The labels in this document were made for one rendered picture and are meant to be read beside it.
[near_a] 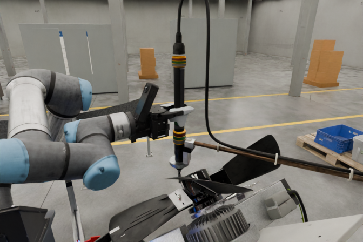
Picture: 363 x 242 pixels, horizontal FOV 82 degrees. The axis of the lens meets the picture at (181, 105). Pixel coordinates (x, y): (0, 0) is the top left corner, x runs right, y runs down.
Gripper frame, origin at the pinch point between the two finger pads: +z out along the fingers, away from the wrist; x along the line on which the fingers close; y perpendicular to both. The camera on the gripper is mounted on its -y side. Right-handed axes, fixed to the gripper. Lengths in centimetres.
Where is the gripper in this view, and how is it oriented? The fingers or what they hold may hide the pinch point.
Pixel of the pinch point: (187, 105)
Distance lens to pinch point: 67.6
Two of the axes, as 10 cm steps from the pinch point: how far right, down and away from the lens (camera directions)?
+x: 5.2, 2.7, -8.1
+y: 0.0, 9.5, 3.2
